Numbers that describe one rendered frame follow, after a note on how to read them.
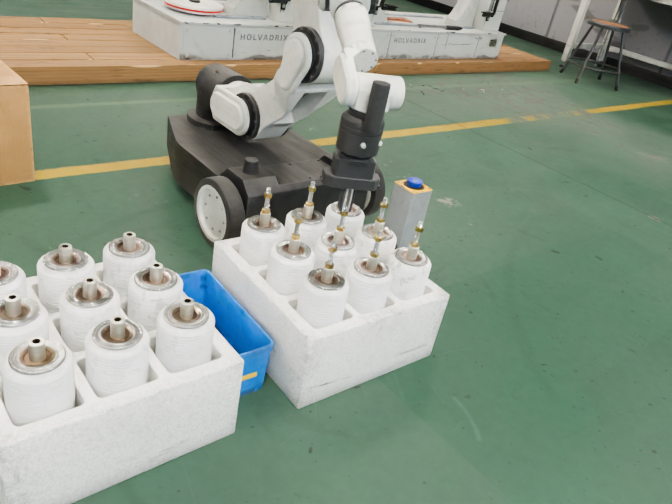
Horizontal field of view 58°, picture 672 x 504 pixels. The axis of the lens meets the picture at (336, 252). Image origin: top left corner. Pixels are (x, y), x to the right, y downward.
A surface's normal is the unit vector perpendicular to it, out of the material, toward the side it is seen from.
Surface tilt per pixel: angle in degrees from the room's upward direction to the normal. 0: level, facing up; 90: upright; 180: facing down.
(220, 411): 90
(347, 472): 0
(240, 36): 90
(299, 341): 90
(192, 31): 90
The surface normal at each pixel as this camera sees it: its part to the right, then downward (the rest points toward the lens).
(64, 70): 0.63, 0.48
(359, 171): 0.14, 0.52
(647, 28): -0.76, 0.20
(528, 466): 0.18, -0.85
